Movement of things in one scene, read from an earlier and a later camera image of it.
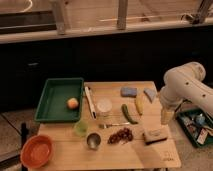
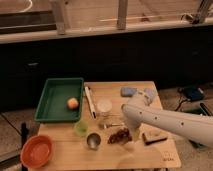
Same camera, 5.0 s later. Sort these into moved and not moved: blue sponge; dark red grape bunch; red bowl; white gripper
Moved: white gripper
Not moved: red bowl; dark red grape bunch; blue sponge
